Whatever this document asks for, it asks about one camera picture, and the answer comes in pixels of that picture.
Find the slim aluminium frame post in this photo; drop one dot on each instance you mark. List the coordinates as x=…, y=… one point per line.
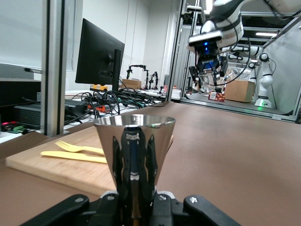
x=176, y=54

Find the steel jigger measuring cup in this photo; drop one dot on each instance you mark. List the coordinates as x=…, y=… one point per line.
x=135, y=146

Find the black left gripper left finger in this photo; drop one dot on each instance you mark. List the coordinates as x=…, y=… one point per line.
x=77, y=212

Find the black equipment case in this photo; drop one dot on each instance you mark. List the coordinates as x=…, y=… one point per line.
x=35, y=113

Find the brown table cover sheet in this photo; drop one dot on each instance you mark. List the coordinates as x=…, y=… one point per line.
x=223, y=153

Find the yellow plastic knife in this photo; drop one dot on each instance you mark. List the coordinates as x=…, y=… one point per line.
x=70, y=155

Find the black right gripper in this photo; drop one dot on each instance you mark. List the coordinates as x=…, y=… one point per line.
x=208, y=57

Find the black computer monitor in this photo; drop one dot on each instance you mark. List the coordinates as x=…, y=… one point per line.
x=98, y=54

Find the small cardboard box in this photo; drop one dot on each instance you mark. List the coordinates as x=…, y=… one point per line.
x=131, y=83

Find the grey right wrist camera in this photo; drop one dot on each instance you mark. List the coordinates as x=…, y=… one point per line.
x=205, y=37

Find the wooden cutting board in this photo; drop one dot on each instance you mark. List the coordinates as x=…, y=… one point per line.
x=58, y=169

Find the yellow desk device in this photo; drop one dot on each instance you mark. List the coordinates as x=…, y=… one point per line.
x=100, y=87

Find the yellow plastic fork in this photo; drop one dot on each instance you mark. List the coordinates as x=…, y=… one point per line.
x=70, y=147

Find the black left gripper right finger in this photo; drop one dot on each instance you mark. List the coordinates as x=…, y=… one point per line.
x=188, y=212

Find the thick aluminium frame post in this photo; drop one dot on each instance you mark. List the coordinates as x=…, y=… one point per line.
x=55, y=70

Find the large cardboard box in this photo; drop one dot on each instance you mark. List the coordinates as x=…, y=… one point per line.
x=240, y=90

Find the red and white box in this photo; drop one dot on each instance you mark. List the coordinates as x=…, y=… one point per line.
x=216, y=97

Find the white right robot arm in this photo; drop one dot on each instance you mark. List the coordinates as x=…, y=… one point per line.
x=231, y=26

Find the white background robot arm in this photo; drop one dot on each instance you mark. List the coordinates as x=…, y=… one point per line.
x=254, y=50
x=266, y=80

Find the aluminium frame rail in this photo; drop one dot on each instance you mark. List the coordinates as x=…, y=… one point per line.
x=235, y=108

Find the small clear glass cup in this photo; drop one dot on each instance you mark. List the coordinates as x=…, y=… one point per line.
x=207, y=82

